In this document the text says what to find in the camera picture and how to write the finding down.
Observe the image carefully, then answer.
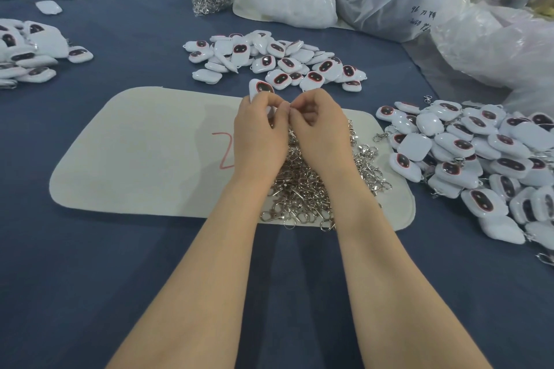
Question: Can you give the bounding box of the person's right hand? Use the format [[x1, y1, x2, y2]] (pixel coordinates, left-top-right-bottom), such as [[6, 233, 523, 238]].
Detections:
[[289, 88, 358, 186]]

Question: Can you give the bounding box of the cream felt work mat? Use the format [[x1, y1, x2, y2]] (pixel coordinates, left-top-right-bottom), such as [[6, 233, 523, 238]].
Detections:
[[49, 86, 417, 231]]

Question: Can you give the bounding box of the thin red thread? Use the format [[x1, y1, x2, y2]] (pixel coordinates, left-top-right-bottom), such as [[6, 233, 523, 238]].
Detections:
[[211, 130, 235, 170]]

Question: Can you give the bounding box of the pile of finished fobs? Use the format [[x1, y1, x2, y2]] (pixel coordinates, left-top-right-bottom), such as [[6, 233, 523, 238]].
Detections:
[[374, 98, 554, 269]]

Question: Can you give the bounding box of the person's right forearm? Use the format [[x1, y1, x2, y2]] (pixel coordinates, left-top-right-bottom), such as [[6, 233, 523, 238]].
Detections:
[[331, 172, 492, 369]]

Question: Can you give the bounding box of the white charm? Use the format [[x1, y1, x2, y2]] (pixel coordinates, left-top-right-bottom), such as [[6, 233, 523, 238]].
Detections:
[[248, 78, 278, 104]]

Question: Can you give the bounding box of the person's left forearm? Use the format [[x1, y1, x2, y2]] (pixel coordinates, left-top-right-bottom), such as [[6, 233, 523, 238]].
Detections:
[[107, 174, 276, 369]]

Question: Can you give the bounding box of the pile of metal clasps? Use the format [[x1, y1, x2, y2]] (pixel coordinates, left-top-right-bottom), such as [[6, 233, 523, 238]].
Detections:
[[260, 118, 392, 231]]

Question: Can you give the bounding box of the person's left hand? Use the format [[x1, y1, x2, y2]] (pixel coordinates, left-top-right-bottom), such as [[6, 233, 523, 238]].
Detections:
[[232, 91, 292, 182]]

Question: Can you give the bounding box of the crumpled clear plastic bag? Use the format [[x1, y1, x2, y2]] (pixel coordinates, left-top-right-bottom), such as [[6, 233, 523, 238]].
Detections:
[[431, 3, 554, 119]]

